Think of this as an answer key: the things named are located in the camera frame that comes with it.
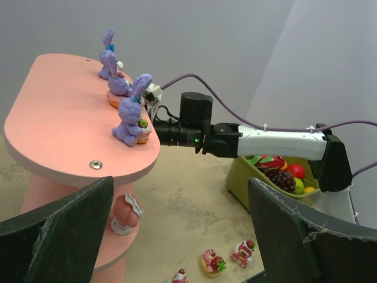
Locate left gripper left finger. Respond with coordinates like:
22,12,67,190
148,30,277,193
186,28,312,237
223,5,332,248
1,176,114,283

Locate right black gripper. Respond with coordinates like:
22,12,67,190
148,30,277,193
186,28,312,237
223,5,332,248
153,118,179,146

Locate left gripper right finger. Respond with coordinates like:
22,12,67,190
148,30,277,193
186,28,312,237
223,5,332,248
248,178,376,283

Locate small purple bunny cupcake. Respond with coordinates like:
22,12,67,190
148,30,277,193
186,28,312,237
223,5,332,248
111,74,152,147

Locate strawberry cake toy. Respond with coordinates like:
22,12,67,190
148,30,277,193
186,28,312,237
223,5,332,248
231,240,256,268

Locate purple bunny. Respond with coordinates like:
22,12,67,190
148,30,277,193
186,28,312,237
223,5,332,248
105,52,132,108

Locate pink white cake toy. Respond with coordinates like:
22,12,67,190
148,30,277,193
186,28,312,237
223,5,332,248
111,193,143,236

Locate pink round cake toy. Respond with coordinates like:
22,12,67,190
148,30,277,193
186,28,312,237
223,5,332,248
200,249,227,279

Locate purple bunny figure toy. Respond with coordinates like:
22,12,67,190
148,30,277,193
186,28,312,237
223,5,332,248
97,28,124,80

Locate red white cake toy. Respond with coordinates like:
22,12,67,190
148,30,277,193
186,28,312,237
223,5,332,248
171,268,188,283

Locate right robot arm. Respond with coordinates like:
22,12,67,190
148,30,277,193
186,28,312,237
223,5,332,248
148,92,356,223

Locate pink tiered shelf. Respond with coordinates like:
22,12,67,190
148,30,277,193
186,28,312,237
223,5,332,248
4,54,160,282

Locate orange fruit toy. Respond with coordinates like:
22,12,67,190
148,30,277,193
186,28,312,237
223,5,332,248
304,187,316,194

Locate green pear toy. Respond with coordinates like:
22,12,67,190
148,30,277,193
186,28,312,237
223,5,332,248
293,177,305,195

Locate purple grape bunch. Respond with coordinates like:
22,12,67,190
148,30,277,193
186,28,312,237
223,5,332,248
263,169,296,193

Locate red apple toy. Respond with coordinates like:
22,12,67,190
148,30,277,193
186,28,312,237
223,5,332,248
285,163,306,180

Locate olive green plastic bin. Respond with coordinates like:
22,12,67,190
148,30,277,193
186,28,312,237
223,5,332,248
226,156,320,209

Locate pink dragon fruit toy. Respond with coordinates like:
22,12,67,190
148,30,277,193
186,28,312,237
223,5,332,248
249,155,287,170

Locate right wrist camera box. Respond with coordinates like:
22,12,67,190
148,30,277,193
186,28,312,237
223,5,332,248
143,83,163,121

